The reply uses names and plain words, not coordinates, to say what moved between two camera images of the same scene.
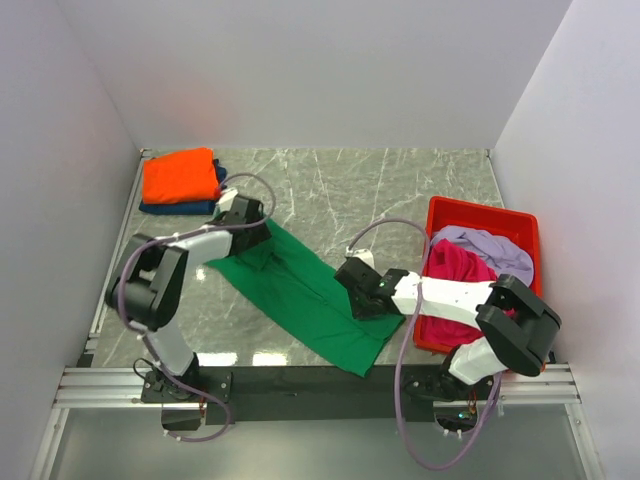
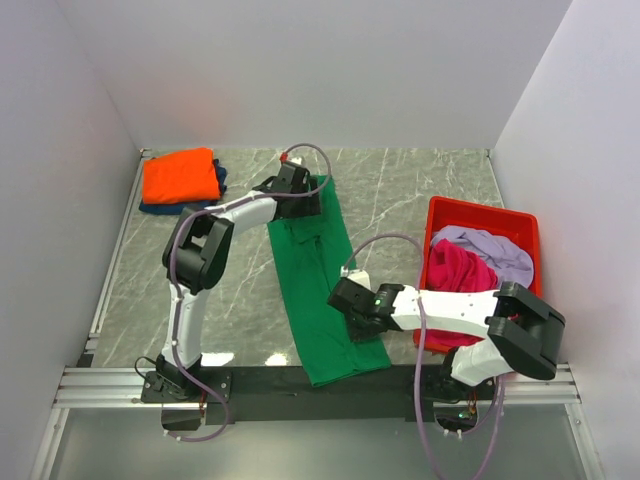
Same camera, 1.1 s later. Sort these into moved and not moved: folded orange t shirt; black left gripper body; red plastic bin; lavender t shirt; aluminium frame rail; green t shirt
Moved: green t shirt; black left gripper body
Not moved: red plastic bin; lavender t shirt; aluminium frame rail; folded orange t shirt
